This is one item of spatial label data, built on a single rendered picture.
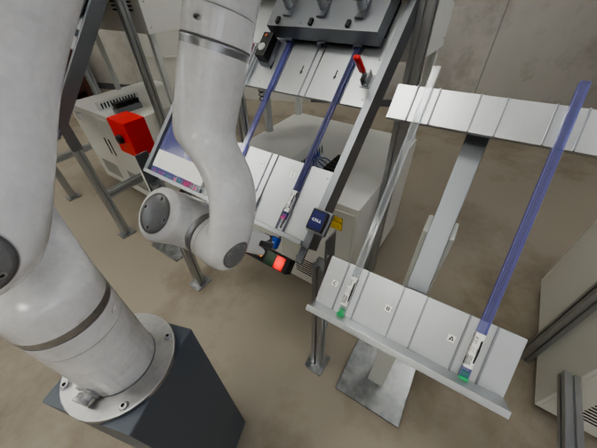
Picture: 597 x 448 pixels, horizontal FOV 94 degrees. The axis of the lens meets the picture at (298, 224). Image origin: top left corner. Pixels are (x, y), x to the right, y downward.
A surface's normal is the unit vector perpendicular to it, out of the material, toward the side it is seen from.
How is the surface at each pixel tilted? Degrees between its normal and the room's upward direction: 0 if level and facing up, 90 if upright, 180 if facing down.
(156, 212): 42
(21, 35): 96
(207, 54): 76
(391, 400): 0
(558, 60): 90
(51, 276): 27
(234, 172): 53
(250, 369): 0
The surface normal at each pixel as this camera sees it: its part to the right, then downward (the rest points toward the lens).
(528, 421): -0.03, -0.74
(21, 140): 0.95, 0.07
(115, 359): 0.82, 0.36
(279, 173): -0.40, -0.18
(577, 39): -0.26, 0.65
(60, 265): 0.49, -0.62
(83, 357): 0.51, 0.56
